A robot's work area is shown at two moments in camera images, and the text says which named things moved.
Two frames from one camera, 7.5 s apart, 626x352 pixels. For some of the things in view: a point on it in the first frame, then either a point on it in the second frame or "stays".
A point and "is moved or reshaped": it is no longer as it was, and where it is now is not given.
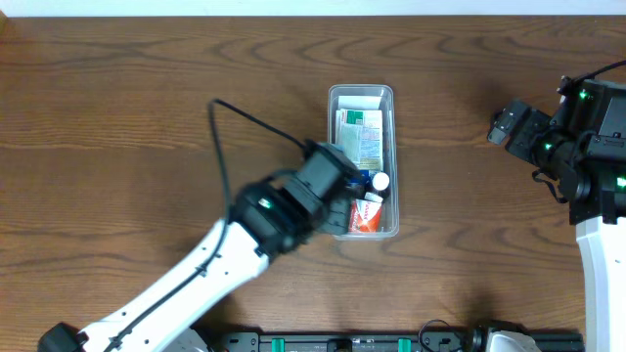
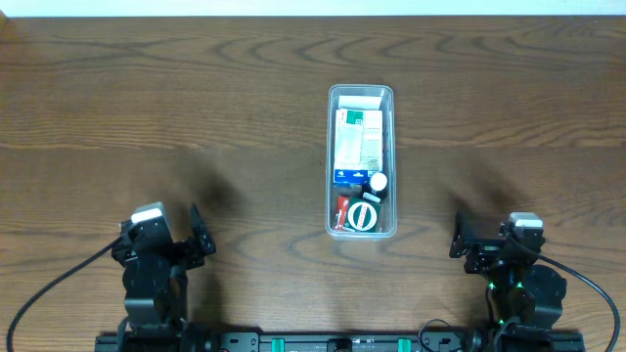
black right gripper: (512, 127) to (477, 250)
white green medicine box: (350, 122) stays
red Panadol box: (364, 216) is moved or reshaped
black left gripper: (324, 223) to (193, 253)
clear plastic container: (362, 123) stays
